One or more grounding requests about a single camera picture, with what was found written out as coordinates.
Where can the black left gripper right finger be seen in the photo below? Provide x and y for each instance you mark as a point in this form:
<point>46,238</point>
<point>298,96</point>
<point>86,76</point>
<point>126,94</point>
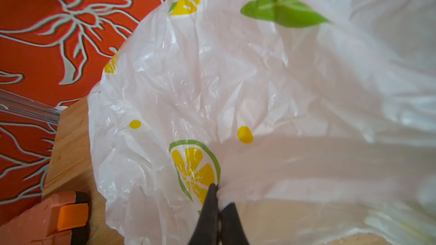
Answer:
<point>231,232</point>

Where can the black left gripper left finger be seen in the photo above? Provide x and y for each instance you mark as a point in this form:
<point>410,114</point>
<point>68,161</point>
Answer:
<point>206,231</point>

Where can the white lemon-print plastic bag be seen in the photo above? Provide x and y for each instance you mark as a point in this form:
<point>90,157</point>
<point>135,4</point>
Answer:
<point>316,117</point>

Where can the orange plastic tool case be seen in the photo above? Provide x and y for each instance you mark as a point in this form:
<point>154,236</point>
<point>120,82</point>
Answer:
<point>60,219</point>

